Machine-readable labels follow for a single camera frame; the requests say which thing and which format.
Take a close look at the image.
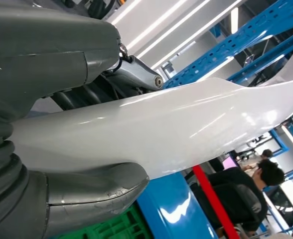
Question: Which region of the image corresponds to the green plastic crate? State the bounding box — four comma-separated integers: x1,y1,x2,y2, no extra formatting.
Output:
52,203,152,239

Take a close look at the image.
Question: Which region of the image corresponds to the blue metal frame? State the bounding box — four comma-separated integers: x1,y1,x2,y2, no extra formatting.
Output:
268,112,293,185

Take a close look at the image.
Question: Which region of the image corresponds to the person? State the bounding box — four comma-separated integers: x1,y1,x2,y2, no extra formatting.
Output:
207,159,286,230
241,149,274,172

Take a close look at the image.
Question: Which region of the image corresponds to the computer monitor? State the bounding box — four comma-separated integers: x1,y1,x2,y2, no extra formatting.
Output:
221,156,238,171

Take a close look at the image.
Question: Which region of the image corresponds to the blue metal shelf rack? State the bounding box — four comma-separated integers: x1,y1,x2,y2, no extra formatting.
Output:
136,0,293,239

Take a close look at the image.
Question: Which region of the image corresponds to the red barrier belt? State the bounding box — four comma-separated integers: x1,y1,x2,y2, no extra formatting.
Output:
193,165,240,239

